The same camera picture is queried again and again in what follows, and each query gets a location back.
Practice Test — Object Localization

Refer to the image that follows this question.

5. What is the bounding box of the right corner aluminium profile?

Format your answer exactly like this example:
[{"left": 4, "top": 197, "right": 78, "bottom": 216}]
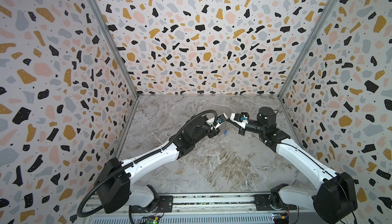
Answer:
[{"left": 278, "top": 0, "right": 339, "bottom": 101}]

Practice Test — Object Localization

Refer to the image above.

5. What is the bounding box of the right electronics board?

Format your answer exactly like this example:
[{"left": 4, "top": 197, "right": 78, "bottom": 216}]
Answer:
[{"left": 272, "top": 213, "right": 290, "bottom": 224}]

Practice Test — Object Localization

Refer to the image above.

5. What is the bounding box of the left corner aluminium profile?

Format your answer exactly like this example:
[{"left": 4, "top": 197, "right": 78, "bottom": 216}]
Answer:
[{"left": 86, "top": 0, "right": 138, "bottom": 99}]

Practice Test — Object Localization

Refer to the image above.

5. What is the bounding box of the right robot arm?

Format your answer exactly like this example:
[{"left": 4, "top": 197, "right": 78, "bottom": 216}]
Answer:
[{"left": 227, "top": 107, "right": 358, "bottom": 224}]

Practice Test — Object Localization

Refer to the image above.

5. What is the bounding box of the corner aluminium profile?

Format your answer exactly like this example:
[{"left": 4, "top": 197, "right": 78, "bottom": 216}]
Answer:
[
  {"left": 278, "top": 0, "right": 339, "bottom": 101},
  {"left": 86, "top": 0, "right": 138, "bottom": 99}
]

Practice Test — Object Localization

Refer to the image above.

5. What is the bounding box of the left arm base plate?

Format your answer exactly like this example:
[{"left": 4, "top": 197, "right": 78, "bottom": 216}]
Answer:
[{"left": 131, "top": 195, "right": 174, "bottom": 215}]

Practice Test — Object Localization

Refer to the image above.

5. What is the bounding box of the electronics board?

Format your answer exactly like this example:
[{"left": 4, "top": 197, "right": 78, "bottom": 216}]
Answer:
[
  {"left": 272, "top": 213, "right": 290, "bottom": 224},
  {"left": 143, "top": 216, "right": 160, "bottom": 224}
]

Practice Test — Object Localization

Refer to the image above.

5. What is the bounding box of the left electronics board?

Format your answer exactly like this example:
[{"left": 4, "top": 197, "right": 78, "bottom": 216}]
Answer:
[{"left": 143, "top": 216, "right": 160, "bottom": 224}]

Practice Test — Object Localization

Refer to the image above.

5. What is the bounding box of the black corrugated cable conduit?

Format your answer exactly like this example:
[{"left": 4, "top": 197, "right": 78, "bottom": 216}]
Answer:
[{"left": 76, "top": 110, "right": 218, "bottom": 218}]

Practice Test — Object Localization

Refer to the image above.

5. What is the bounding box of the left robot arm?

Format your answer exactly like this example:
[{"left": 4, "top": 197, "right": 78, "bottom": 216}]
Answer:
[{"left": 95, "top": 114, "right": 227, "bottom": 213}]

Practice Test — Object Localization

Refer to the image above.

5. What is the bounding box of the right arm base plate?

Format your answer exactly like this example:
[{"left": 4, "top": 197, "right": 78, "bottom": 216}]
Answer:
[{"left": 254, "top": 193, "right": 297, "bottom": 211}]

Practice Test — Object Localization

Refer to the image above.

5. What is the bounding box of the aluminium mounting rail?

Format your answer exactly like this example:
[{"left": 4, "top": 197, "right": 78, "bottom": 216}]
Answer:
[{"left": 78, "top": 192, "right": 324, "bottom": 224}]

